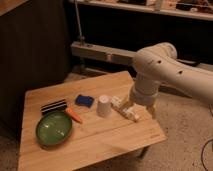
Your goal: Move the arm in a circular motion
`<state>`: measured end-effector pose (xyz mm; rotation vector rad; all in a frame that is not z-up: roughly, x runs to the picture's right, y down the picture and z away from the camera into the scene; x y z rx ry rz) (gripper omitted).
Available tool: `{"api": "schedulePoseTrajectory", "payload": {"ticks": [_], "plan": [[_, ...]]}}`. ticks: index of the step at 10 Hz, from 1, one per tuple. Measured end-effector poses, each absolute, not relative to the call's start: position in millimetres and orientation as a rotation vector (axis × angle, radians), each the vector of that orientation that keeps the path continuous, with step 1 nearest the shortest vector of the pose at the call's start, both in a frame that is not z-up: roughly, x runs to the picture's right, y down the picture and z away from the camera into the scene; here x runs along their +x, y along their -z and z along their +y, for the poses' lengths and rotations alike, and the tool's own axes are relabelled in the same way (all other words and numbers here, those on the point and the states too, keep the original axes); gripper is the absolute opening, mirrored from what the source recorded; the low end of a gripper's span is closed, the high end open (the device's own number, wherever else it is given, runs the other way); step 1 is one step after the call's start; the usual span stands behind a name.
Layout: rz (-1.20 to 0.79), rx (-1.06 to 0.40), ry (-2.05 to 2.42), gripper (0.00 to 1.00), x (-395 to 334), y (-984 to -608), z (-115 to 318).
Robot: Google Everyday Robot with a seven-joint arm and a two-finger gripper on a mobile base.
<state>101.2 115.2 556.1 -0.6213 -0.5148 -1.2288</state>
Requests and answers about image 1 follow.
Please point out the wooden table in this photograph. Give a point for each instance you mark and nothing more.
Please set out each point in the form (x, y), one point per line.
(95, 139)

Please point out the black white striped block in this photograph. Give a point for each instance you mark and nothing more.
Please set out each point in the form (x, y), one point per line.
(58, 105)

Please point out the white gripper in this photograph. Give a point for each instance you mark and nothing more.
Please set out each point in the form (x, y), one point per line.
(141, 97)

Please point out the background shelf with clutter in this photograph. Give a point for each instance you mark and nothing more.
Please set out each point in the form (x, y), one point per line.
(154, 8)

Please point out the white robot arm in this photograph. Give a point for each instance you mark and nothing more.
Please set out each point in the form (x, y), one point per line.
(158, 64)

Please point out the metal vertical pole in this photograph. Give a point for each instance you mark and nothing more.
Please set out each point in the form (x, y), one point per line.
(81, 37)

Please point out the white upturned cup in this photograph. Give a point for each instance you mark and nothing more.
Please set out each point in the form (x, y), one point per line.
(103, 106)

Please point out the blue sponge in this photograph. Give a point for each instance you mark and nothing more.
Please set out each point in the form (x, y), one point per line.
(84, 100)

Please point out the orange toy carrot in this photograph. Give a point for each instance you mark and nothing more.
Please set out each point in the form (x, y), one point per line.
(74, 115)

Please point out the green round bowl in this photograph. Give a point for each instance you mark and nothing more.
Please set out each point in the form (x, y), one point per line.
(53, 128)

